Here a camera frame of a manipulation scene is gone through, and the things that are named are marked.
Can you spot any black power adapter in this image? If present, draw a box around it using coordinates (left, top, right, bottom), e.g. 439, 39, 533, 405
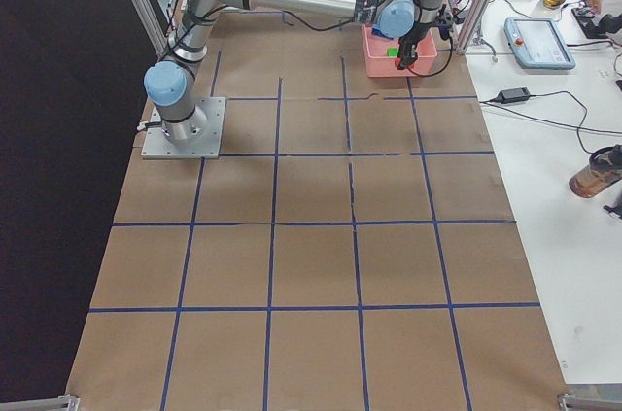
494, 87, 532, 104

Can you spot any blue toy block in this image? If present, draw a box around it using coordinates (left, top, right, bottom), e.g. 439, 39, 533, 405
371, 26, 386, 38

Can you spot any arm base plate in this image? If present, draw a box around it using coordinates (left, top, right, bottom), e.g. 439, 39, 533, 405
141, 97, 226, 159

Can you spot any pink plastic box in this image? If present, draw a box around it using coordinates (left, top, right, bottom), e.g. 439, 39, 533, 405
360, 21, 438, 79

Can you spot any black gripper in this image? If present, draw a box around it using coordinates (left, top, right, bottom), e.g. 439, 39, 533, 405
396, 5, 453, 70

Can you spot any brown drink bottle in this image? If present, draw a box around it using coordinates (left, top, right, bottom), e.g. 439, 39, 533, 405
569, 145, 621, 198

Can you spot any teach pendant tablet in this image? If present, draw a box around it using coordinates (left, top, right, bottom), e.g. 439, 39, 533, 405
503, 17, 575, 71

